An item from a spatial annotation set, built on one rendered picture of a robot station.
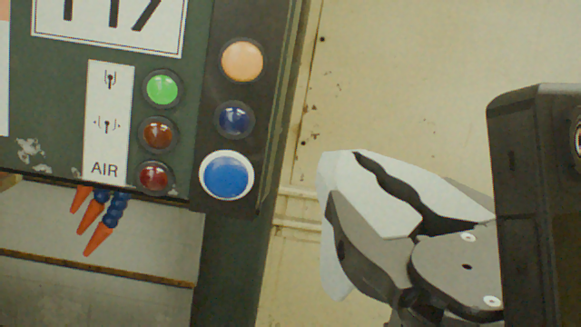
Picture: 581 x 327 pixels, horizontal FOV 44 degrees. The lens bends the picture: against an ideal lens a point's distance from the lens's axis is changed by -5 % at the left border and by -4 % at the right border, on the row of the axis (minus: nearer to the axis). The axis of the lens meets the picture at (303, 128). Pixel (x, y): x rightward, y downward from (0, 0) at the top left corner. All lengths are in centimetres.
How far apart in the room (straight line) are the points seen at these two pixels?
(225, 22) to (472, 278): 25
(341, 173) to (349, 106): 125
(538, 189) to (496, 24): 134
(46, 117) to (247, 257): 87
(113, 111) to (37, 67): 6
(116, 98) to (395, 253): 26
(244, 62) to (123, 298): 97
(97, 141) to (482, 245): 29
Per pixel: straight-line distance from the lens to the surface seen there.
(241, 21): 46
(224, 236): 132
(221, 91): 47
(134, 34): 47
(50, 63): 50
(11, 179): 76
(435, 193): 33
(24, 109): 51
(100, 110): 50
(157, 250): 131
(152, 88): 48
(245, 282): 137
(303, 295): 182
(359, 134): 160
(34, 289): 144
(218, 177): 49
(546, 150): 23
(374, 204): 31
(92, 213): 75
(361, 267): 28
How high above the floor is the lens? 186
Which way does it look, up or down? 23 degrees down
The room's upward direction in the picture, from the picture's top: 10 degrees clockwise
